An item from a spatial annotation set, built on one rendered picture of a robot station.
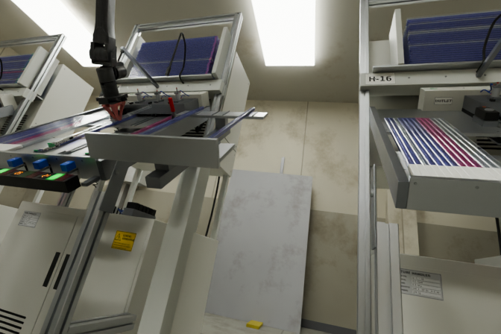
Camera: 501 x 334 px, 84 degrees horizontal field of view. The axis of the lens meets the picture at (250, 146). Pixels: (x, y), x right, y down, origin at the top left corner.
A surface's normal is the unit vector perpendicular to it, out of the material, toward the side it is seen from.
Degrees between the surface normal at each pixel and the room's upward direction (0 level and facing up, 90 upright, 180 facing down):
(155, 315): 90
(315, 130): 90
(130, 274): 90
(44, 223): 90
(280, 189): 80
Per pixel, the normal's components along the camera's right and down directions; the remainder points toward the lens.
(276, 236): -0.17, -0.56
